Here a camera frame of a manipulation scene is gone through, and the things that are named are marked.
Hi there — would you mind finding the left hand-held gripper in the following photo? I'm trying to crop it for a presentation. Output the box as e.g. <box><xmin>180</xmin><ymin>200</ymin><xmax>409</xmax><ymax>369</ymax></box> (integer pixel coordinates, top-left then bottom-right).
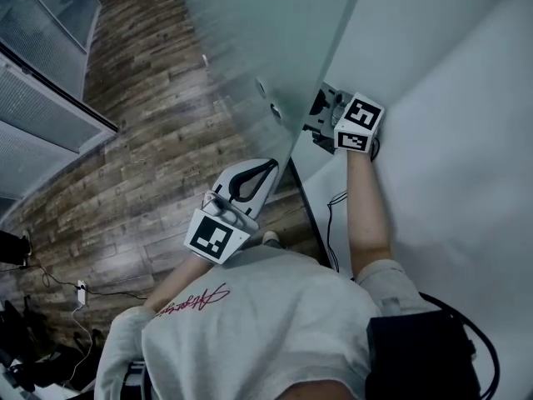
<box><xmin>183</xmin><ymin>157</ymin><xmax>280</xmax><ymax>267</ymax></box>

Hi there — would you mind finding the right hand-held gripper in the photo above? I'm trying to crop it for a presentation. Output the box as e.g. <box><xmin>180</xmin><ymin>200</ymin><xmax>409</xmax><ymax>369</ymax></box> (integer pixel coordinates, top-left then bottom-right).
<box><xmin>301</xmin><ymin>82</ymin><xmax>386</xmax><ymax>156</ymax></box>

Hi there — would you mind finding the frosted glass door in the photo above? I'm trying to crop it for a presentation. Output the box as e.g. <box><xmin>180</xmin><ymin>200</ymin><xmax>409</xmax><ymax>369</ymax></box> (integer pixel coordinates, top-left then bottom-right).
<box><xmin>177</xmin><ymin>0</ymin><xmax>370</xmax><ymax>173</ymax></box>

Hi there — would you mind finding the person's right forearm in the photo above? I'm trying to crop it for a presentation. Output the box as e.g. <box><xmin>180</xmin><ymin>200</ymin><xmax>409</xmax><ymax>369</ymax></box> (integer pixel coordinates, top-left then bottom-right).
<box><xmin>344</xmin><ymin>150</ymin><xmax>396</xmax><ymax>282</ymax></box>

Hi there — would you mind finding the person's left forearm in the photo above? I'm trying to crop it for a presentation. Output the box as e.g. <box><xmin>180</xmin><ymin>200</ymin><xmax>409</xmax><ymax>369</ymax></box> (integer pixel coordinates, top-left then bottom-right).
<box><xmin>143</xmin><ymin>254</ymin><xmax>214</xmax><ymax>313</ymax></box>

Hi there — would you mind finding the person's light shoe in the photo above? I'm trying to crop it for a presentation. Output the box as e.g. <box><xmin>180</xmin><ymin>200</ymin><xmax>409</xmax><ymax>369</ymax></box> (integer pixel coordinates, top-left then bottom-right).
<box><xmin>262</xmin><ymin>230</ymin><xmax>289</xmax><ymax>250</ymax></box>

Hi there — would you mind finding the black baseboard strip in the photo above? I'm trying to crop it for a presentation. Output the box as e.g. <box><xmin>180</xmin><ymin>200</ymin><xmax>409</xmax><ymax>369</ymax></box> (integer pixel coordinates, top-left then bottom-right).
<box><xmin>288</xmin><ymin>157</ymin><xmax>335</xmax><ymax>271</ymax></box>

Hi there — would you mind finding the grey t-shirt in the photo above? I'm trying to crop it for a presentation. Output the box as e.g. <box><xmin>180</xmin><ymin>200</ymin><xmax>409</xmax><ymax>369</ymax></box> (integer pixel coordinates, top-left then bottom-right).
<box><xmin>94</xmin><ymin>247</ymin><xmax>443</xmax><ymax>400</ymax></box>

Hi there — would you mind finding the narrow glass partition with blinds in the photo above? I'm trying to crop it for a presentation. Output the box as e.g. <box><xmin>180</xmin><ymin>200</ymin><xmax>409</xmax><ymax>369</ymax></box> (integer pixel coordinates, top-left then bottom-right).
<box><xmin>0</xmin><ymin>42</ymin><xmax>121</xmax><ymax>157</ymax></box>

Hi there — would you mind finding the black chair wheel base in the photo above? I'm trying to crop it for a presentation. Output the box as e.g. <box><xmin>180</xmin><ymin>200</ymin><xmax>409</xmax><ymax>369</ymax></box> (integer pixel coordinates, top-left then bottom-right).
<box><xmin>71</xmin><ymin>328</ymin><xmax>103</xmax><ymax>352</ymax></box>

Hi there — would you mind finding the wide glass partition with blinds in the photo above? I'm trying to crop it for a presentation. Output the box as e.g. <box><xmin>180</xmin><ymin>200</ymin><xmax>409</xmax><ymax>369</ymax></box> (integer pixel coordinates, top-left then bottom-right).
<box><xmin>0</xmin><ymin>118</ymin><xmax>81</xmax><ymax>203</ymax></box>

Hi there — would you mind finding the black box pack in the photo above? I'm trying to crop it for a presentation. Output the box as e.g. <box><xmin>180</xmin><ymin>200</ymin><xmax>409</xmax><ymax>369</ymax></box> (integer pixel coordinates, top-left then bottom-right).
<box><xmin>365</xmin><ymin>310</ymin><xmax>481</xmax><ymax>400</ymax></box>

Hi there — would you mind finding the black office chair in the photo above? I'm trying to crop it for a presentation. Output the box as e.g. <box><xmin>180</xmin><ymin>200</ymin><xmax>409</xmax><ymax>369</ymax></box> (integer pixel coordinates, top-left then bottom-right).
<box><xmin>0</xmin><ymin>293</ymin><xmax>47</xmax><ymax>342</ymax></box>

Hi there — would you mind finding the black bag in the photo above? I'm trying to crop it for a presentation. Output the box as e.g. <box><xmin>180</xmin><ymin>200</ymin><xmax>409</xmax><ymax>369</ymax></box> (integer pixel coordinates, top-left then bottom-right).
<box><xmin>0</xmin><ymin>339</ymin><xmax>97</xmax><ymax>392</ymax></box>

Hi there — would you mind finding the frosted glass partition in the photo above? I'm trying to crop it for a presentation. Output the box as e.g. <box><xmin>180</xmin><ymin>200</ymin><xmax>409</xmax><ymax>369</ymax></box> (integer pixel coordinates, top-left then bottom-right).
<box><xmin>0</xmin><ymin>0</ymin><xmax>102</xmax><ymax>54</ymax></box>

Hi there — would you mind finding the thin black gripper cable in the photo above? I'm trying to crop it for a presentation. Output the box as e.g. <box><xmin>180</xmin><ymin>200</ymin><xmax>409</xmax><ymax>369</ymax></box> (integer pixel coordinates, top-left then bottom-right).
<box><xmin>326</xmin><ymin>189</ymin><xmax>349</xmax><ymax>273</ymax></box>

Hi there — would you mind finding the white cable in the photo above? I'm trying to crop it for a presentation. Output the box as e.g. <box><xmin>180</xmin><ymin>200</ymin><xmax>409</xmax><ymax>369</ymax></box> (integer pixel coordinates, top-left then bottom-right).
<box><xmin>61</xmin><ymin>303</ymin><xmax>96</xmax><ymax>388</ymax></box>

